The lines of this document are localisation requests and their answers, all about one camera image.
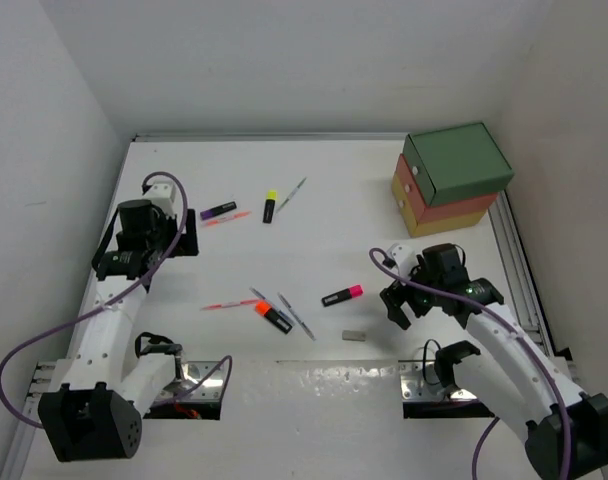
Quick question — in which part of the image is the yellow bottom drawer box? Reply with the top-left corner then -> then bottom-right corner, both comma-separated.
392,175 -> 486,238

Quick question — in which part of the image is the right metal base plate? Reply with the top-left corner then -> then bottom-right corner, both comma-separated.
398,360 -> 478,403

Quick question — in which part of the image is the green clear pen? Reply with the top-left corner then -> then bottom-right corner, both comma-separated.
275,177 -> 307,214

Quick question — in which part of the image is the red middle drawer box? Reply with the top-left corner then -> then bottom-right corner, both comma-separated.
395,154 -> 498,223

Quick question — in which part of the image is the purple highlighter marker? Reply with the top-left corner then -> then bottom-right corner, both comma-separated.
200,201 -> 237,221

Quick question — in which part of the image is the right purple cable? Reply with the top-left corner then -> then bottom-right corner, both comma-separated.
368,246 -> 571,480

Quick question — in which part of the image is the yellow highlighter marker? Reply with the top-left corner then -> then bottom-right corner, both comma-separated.
262,190 -> 277,224

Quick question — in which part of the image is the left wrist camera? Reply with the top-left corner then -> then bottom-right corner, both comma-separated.
143,181 -> 177,210

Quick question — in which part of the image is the blue clear pen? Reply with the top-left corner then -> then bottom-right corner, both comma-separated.
249,287 -> 294,329

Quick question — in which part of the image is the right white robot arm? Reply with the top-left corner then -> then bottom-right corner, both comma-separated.
369,243 -> 608,479

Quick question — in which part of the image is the grey eraser block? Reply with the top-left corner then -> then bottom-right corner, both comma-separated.
341,330 -> 366,342

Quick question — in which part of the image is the red clear pen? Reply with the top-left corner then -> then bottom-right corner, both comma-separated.
202,211 -> 252,227
201,298 -> 259,311

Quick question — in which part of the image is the green top drawer box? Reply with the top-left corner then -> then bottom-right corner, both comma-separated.
402,122 -> 514,206

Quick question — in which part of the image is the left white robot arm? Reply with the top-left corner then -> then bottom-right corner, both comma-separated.
38,199 -> 198,462

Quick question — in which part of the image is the metal base plate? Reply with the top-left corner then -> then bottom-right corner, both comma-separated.
398,360 -> 478,403
155,361 -> 228,403

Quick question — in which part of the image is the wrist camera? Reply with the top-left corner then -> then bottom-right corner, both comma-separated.
143,181 -> 177,210
386,243 -> 418,277

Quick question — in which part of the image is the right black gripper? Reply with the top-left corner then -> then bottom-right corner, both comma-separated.
378,255 -> 442,329

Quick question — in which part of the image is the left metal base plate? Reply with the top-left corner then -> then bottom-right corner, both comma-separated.
155,361 -> 228,403

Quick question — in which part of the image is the pink highlighter marker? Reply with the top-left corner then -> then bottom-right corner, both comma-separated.
321,285 -> 363,307

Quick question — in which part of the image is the orange highlighter marker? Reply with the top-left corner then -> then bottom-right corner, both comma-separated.
255,300 -> 292,334

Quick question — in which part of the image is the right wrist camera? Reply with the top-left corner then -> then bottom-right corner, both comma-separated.
386,243 -> 418,277

